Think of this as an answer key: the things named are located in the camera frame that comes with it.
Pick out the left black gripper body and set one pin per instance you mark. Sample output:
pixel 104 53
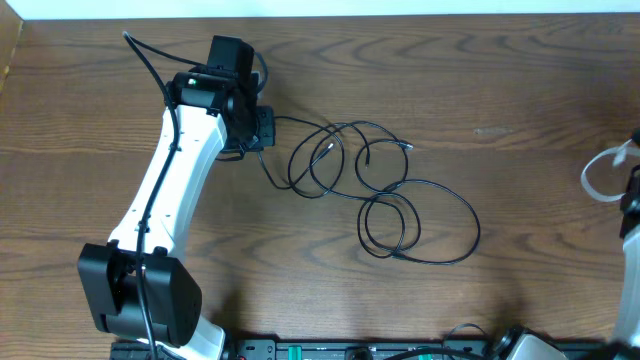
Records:
pixel 265 125

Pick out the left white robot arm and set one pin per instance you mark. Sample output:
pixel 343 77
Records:
pixel 136 284

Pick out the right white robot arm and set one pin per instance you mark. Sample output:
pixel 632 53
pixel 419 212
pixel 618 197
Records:
pixel 627 325

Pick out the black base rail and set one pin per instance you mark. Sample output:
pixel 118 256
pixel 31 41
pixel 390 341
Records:
pixel 517 343

